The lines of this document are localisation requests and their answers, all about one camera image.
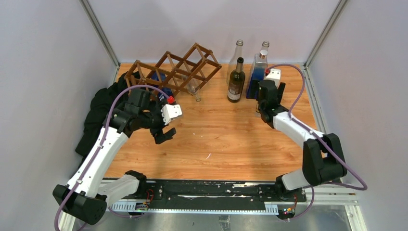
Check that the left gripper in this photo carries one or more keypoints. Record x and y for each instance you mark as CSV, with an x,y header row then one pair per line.
x,y
159,134

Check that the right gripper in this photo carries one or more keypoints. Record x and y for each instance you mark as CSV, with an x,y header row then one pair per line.
x,y
255,87

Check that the dark green wine bottle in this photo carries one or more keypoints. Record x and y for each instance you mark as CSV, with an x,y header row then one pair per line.
x,y
236,82

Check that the clear bottle with black label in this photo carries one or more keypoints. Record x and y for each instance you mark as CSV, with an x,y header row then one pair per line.
x,y
233,61

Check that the blue bottle with BLUE text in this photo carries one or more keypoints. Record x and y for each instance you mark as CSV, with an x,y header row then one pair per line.
x,y
166,90

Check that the clear tall wine bottle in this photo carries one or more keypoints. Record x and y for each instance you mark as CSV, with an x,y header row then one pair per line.
x,y
264,48

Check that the small clear bottle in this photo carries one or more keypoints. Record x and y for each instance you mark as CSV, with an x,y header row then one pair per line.
x,y
193,89

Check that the brown wooden wine rack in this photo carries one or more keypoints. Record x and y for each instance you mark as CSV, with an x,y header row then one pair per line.
x,y
198,63

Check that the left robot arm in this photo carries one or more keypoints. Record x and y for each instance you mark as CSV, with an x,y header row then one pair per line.
x,y
83,197

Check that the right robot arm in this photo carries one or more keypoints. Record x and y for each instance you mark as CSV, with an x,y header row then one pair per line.
x,y
323,156

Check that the black cloth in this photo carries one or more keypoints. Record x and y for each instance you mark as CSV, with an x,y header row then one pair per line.
x,y
99,108

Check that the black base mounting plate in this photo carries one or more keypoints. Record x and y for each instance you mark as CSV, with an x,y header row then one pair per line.
x,y
213,193

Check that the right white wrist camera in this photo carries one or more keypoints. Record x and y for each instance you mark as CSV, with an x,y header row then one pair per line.
x,y
274,75

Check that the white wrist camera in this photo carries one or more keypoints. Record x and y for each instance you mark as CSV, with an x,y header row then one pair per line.
x,y
170,113
274,75

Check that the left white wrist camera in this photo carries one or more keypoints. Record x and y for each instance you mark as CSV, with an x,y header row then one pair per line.
x,y
170,113

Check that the aluminium slotted rail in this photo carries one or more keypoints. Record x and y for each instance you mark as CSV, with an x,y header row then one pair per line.
x,y
137,207

